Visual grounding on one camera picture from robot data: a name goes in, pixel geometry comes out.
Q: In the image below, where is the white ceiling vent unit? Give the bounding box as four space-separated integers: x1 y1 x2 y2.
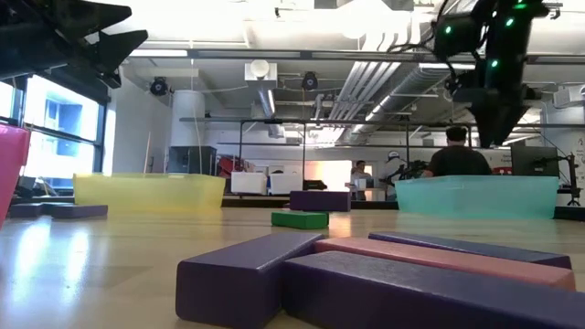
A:
244 58 279 92

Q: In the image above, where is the silver ceiling duct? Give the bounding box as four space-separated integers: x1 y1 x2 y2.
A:
328 58 458 147

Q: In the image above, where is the white storage box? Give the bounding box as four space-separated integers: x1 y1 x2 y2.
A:
230 171 269 196
268 172 303 196

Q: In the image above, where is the green wooden block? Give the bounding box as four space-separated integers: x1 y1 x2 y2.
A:
271 210 330 230

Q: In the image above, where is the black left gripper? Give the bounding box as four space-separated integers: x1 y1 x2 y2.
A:
0 0 150 90

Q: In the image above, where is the person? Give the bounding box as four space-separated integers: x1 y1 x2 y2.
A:
349 159 374 202
422 125 494 178
378 149 409 202

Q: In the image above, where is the teal translucent plastic bin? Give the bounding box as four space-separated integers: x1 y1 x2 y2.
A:
394 175 559 220

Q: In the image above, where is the pink wooden block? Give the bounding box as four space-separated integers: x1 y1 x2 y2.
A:
313 237 577 292

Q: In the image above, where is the yellow translucent plastic bin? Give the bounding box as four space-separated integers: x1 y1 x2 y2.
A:
72 172 227 212

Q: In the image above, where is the black background rig frame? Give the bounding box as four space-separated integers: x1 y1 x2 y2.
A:
177 116 585 193

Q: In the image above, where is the black monitor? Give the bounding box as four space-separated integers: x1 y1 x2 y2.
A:
510 144 561 179

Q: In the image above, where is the large window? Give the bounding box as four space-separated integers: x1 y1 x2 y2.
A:
0 75 109 191

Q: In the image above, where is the grey overhead crossbar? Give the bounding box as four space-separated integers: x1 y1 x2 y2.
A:
127 48 585 65

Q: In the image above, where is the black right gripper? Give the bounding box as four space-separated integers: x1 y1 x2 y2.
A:
450 68 538 148

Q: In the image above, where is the red background object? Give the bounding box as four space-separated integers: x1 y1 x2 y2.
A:
217 154 250 179

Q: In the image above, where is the black round ceiling fixture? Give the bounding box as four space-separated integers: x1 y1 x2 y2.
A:
149 76 169 97
300 71 320 91

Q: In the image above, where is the pink-red plastic bin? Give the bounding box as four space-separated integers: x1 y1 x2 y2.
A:
0 122 32 229

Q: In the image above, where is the black cabinet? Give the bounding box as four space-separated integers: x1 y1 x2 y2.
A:
167 144 218 175

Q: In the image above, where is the black metal table frame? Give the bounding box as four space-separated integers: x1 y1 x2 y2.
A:
8 194 585 223

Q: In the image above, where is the purple wooden block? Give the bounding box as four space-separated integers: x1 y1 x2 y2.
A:
289 190 352 213
367 230 573 270
175 231 325 329
281 249 585 329
43 203 109 220
7 202 52 219

